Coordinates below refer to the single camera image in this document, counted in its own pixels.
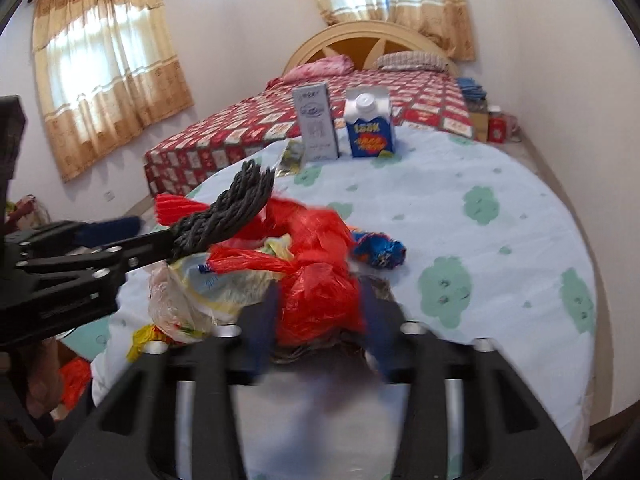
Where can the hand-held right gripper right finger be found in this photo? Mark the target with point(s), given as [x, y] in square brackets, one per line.
[375, 332]

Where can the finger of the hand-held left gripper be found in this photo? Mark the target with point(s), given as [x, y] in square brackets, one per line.
[145, 249]
[110, 229]

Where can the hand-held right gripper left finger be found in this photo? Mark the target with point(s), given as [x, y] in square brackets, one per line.
[262, 332]

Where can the clear yellowish plastic bag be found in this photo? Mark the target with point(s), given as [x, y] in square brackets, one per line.
[200, 300]

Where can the blue snack wrapper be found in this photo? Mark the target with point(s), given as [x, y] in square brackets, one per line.
[377, 251]

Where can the dark grey twisted plastic bag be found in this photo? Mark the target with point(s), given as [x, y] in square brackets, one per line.
[225, 210]

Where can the person's left hand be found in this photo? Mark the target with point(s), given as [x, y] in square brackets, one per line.
[42, 380]

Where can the yellow wrapper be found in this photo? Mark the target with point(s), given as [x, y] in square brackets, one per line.
[145, 342]

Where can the bed with red patterned cover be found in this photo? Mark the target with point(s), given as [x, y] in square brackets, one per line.
[240, 130]

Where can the pale blue cloud-print tablecloth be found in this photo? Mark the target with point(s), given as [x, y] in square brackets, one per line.
[450, 200]

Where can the beige curtain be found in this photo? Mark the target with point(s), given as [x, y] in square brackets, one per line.
[110, 75]
[430, 5]

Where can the dark foil wrapper strip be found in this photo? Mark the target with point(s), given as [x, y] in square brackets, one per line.
[292, 157]

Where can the blue carton with white cap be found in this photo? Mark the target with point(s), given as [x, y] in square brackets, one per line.
[369, 127]

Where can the grey white milk carton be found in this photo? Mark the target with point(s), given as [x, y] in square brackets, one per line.
[316, 125]

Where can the small cardboard box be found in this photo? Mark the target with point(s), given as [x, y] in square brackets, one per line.
[479, 126]

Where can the pink pillow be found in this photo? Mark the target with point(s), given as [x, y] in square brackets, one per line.
[317, 69]

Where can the stack of blue cloth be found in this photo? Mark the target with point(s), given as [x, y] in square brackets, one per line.
[472, 89]

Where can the striped pillow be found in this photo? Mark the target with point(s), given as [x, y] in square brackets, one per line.
[412, 61]

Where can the cream wooden headboard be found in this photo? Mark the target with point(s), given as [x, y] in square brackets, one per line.
[350, 37]

